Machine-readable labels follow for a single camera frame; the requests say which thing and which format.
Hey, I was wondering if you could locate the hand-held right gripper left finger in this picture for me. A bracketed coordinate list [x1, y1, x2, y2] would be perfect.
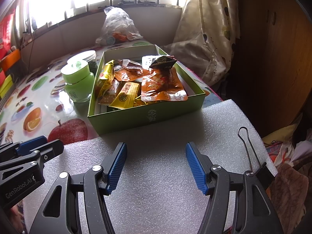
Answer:
[29, 141, 128, 234]

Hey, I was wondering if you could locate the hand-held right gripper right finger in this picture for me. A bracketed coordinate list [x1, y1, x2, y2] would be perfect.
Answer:
[185, 141, 285, 234]

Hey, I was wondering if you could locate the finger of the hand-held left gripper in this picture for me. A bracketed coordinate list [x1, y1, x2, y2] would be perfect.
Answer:
[0, 139, 65, 174]
[0, 135, 48, 162]

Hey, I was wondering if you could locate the green cardboard box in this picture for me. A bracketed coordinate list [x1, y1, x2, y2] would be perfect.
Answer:
[87, 44, 213, 135]

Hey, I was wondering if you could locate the white and brown snack packet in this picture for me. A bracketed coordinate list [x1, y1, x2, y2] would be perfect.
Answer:
[98, 80, 121, 105]

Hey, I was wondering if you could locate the yellow packet with green logo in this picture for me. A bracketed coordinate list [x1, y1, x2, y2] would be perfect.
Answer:
[109, 81, 140, 110]

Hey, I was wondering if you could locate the large orange snack packet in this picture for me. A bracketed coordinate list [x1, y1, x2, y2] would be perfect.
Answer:
[140, 68, 189, 102]

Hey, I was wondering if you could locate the yellow snack packet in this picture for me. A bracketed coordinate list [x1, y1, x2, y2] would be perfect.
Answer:
[96, 61, 115, 97]

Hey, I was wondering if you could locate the black and red snack packet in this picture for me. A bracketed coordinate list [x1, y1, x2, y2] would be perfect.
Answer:
[149, 55, 178, 70]

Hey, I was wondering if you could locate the white foam sheet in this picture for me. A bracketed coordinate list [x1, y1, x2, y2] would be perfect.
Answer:
[23, 98, 278, 234]

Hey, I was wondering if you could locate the fruit print tablecloth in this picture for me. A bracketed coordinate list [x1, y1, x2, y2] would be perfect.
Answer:
[0, 38, 224, 150]

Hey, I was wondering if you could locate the lime green box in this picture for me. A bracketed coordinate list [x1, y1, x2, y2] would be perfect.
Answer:
[0, 74, 14, 98]

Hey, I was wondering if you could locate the black binder clip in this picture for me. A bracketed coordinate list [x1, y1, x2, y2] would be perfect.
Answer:
[237, 126, 278, 190]

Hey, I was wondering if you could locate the green lidded glass jar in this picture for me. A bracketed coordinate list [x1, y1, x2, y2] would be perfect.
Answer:
[60, 60, 95, 103]

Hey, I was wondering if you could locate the colourful blanket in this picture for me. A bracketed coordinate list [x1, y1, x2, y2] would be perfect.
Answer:
[261, 113, 312, 167]

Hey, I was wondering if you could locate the orange storage box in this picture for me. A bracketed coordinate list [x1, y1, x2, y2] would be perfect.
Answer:
[0, 48, 21, 70]

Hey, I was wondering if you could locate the brown towel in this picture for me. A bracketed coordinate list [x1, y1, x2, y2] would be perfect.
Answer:
[265, 161, 311, 234]

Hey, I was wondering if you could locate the clear plastic lidded container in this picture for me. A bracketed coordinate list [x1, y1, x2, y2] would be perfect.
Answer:
[67, 50, 98, 72]

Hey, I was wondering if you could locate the red printed bag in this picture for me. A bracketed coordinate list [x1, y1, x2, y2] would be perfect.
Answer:
[0, 13, 15, 52]

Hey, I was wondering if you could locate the wooden wardrobe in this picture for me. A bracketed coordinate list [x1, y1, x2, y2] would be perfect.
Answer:
[237, 0, 312, 137]

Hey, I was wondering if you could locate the clear plastic bag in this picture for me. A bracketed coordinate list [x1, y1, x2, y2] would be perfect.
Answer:
[96, 6, 144, 45]

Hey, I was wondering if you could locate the cream patterned curtain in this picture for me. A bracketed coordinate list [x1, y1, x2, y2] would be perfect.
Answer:
[171, 0, 241, 86]

